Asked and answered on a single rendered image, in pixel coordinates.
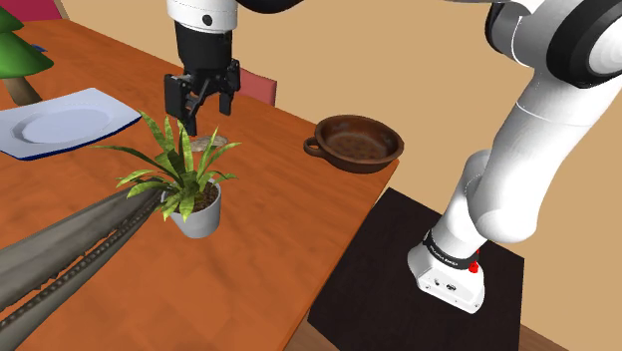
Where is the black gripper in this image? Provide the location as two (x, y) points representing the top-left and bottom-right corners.
(163, 21), (242, 138)

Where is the beige flat round object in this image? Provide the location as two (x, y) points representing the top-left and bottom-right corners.
(187, 134), (230, 154)

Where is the green plant in white pot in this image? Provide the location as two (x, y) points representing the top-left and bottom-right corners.
(89, 110), (243, 240)

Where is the brown wooden table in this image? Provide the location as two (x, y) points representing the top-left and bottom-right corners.
(0, 18), (401, 351)

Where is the white square plate blue rim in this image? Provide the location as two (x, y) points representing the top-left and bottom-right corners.
(0, 87), (144, 163)

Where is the green toy tree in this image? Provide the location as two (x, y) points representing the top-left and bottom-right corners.
(0, 6), (56, 107)

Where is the dark robot stand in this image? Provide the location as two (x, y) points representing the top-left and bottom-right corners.
(306, 186), (526, 351)

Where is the brown bowl with handle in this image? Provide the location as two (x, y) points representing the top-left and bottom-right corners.
(302, 114), (406, 176)

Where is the grey long chain blade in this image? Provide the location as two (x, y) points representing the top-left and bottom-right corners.
(0, 185), (164, 351)

